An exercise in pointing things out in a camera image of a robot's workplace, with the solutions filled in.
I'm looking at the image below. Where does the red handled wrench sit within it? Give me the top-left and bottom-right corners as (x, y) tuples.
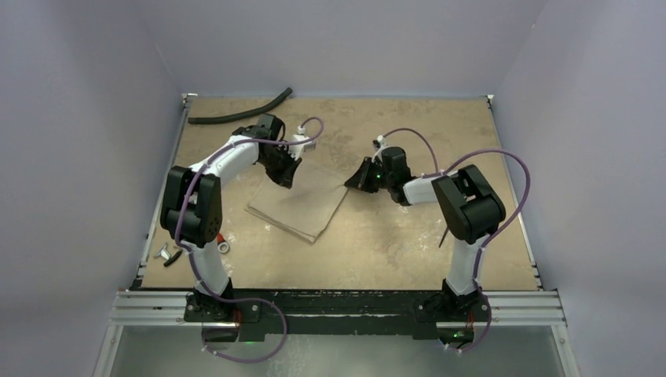
(217, 233), (231, 254)

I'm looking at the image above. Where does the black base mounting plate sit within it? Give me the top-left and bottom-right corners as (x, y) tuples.
(184, 288), (490, 344)

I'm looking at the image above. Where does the black foam tube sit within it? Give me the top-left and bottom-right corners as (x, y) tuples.
(188, 87), (293, 126)

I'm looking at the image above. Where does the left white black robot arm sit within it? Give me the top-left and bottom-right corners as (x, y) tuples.
(159, 114), (315, 322)

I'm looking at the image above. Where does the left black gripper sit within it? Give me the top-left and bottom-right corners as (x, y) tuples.
(258, 146), (302, 189)

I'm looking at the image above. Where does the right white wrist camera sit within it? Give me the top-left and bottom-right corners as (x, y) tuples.
(372, 135), (387, 159)

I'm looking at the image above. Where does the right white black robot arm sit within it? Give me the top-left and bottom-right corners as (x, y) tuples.
(344, 146), (506, 320)

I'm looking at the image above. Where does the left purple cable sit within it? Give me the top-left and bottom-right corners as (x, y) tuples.
(174, 116), (325, 364)

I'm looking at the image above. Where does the beige cloth napkin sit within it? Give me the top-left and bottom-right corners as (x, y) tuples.
(246, 161), (347, 243)

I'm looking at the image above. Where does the aluminium frame rail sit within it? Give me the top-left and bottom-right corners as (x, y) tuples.
(108, 290), (568, 328)

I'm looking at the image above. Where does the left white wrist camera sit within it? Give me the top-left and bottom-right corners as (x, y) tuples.
(288, 134), (317, 159)

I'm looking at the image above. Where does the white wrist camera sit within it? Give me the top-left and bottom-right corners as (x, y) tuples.
(372, 135), (387, 159)
(288, 134), (317, 159)

